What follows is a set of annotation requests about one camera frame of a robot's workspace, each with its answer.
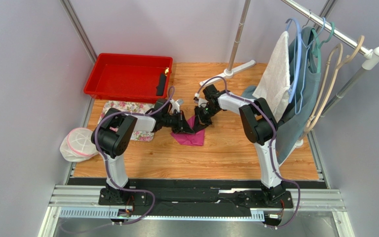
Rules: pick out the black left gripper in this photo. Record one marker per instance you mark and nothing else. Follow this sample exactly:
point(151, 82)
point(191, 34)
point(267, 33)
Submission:
point(182, 125)

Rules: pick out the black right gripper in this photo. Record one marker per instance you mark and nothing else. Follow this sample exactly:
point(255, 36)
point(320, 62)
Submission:
point(202, 117)

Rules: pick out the magenta paper napkin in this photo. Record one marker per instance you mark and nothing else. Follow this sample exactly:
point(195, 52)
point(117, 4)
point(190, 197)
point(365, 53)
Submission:
point(196, 139)

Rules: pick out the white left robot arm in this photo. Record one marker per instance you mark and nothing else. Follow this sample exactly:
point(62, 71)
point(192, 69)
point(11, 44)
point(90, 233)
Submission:
point(114, 132)

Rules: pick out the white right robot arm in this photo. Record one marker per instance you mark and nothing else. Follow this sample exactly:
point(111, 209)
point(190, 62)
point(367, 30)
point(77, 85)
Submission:
point(259, 126)

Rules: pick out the black object in tray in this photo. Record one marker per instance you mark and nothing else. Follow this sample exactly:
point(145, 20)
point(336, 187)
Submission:
point(162, 82)

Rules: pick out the floral cloth mat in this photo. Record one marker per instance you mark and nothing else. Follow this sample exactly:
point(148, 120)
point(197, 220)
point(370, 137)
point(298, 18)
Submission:
point(136, 107)

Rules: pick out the red plastic tray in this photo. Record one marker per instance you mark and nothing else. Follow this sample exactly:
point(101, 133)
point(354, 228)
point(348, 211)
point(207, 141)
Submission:
point(126, 77)

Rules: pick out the white towel on hanger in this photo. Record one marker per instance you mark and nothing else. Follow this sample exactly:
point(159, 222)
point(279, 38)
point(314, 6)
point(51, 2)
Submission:
point(275, 82)

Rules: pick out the blue clothes hanger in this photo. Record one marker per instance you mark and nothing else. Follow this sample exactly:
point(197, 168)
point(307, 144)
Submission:
point(297, 59)

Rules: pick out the white mesh laundry bag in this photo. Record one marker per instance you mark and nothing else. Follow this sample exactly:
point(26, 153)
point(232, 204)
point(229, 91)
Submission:
point(77, 145)

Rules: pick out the teal garment on hanger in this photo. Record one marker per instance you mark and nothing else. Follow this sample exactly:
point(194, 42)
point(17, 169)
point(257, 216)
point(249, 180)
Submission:
point(290, 128)

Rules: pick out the green clothes hanger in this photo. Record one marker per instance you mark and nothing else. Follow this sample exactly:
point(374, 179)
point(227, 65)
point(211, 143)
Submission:
point(317, 44)

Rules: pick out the metal clothes rack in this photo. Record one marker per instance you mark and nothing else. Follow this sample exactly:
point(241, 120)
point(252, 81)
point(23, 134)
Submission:
point(371, 56)

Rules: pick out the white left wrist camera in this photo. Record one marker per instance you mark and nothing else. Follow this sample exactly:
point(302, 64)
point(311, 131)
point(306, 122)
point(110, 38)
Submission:
point(175, 106)

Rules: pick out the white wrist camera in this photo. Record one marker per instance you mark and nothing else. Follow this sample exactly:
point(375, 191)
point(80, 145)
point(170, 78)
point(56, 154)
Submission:
point(175, 106)
point(200, 101)

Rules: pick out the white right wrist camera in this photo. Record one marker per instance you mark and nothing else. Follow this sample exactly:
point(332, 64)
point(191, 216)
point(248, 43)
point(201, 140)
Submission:
point(200, 101)

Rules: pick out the black table edge rail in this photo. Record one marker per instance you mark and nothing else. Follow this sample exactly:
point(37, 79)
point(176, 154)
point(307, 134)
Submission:
point(192, 200)

